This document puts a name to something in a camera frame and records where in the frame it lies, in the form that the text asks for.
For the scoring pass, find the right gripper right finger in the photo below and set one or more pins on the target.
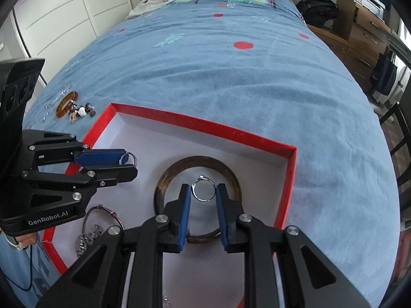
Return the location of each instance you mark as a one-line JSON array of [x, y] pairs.
[[285, 257]]

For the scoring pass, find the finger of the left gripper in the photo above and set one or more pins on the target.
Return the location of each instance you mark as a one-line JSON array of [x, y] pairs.
[[100, 157], [104, 176]]

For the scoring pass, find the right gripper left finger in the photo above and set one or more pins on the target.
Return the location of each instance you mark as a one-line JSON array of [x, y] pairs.
[[124, 264]]

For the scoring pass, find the large thin silver bangle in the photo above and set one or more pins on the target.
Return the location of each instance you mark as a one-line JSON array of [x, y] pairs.
[[101, 207]]

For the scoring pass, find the twisted silver hoop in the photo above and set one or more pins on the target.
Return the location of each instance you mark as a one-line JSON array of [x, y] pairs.
[[165, 302]]

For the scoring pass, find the dark olive bangle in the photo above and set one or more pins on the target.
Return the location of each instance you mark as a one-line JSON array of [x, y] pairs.
[[193, 162]]

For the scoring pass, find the amber bangle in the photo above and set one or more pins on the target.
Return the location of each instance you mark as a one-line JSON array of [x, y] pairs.
[[66, 104]]

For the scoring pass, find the red jewelry box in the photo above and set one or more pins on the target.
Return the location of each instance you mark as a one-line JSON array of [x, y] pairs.
[[264, 168]]

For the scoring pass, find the left hand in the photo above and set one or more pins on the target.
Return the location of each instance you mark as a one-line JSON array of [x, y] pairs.
[[22, 242]]

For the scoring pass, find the white wardrobe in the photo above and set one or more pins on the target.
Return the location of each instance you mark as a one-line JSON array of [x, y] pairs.
[[57, 30]]

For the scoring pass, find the white garment on bed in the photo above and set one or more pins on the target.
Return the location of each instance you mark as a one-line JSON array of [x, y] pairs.
[[146, 7]]

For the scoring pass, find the blue patterned bedspread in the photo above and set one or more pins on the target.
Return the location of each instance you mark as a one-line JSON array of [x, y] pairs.
[[259, 68]]

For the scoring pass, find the dark office chair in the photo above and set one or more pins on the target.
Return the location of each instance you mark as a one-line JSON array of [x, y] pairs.
[[401, 111]]

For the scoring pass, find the navy tote bag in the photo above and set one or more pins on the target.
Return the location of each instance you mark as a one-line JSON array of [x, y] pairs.
[[382, 77]]

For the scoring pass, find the wooden drawer cabinet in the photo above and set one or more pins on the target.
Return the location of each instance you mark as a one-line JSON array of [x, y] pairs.
[[357, 39]]

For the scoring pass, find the black backpack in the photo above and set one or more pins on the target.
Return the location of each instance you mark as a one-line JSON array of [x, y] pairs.
[[318, 12]]

